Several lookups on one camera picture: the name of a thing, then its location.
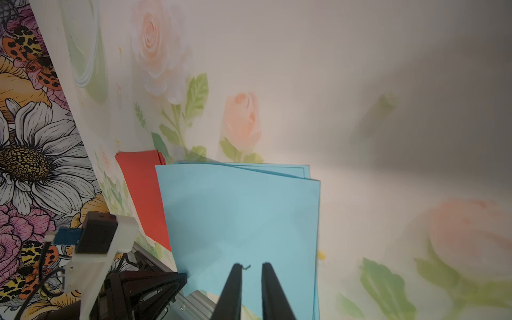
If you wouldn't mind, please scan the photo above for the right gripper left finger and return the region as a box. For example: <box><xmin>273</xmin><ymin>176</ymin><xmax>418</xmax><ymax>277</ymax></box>
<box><xmin>210</xmin><ymin>263</ymin><xmax>243</xmax><ymax>320</ymax></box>

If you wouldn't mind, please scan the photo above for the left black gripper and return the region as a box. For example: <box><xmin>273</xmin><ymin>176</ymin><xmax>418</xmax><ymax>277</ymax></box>
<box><xmin>35</xmin><ymin>271</ymin><xmax>189</xmax><ymax>320</ymax></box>

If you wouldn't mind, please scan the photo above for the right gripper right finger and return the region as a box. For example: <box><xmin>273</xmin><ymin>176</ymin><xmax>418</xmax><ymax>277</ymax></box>
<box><xmin>261</xmin><ymin>263</ymin><xmax>296</xmax><ymax>320</ymax></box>

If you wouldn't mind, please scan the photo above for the light blue paper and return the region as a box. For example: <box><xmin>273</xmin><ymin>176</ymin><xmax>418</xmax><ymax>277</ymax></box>
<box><xmin>156</xmin><ymin>163</ymin><xmax>321</xmax><ymax>319</ymax></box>
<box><xmin>173</xmin><ymin>161</ymin><xmax>311</xmax><ymax>179</ymax></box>

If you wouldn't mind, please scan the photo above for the red paper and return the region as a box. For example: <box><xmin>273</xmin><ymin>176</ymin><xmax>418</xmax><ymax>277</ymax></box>
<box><xmin>115</xmin><ymin>150</ymin><xmax>171</xmax><ymax>251</ymax></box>

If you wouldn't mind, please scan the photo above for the aluminium front rail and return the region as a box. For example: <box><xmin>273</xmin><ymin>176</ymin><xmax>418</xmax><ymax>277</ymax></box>
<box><xmin>132</xmin><ymin>243</ymin><xmax>216</xmax><ymax>319</ymax></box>

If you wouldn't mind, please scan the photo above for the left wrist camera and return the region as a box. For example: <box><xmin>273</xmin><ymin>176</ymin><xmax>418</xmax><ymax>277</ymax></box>
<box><xmin>45</xmin><ymin>212</ymin><xmax>139</xmax><ymax>319</ymax></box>

